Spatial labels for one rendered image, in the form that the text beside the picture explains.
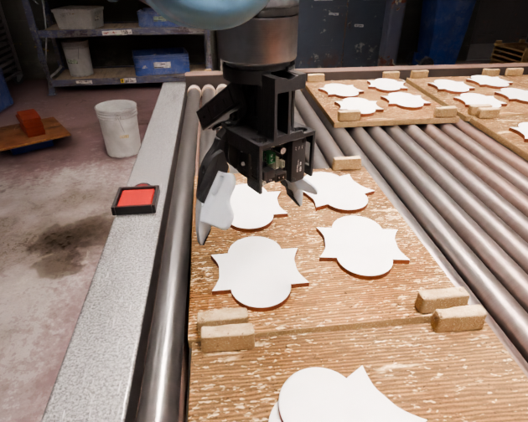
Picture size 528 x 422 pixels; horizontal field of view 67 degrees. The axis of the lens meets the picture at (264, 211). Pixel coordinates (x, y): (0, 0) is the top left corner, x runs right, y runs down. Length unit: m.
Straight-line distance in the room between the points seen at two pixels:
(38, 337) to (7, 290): 0.39
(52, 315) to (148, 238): 1.35
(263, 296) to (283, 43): 0.30
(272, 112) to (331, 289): 0.26
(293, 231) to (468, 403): 0.33
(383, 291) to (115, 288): 0.36
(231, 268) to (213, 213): 0.13
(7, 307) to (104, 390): 1.66
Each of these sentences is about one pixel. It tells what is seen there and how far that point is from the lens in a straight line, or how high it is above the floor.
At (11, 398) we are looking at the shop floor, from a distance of 1.78.
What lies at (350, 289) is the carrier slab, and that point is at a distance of 0.55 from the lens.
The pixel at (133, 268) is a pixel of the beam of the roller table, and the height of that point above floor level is 0.92.
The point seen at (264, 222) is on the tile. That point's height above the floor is 0.94.
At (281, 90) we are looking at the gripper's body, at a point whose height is 1.20.
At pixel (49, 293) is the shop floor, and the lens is 2.12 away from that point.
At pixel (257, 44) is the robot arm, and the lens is 0.38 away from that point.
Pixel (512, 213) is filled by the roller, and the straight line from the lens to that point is 0.84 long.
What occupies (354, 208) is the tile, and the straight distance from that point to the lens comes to 0.70.
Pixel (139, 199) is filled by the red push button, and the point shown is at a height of 0.93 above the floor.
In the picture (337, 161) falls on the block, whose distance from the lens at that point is 0.82.
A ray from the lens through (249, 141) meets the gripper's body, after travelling 0.39.
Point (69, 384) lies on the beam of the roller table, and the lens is 0.52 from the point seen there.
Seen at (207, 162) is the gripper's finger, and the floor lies 1.12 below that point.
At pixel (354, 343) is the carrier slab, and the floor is 0.94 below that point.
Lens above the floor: 1.31
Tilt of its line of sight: 32 degrees down
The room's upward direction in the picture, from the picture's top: straight up
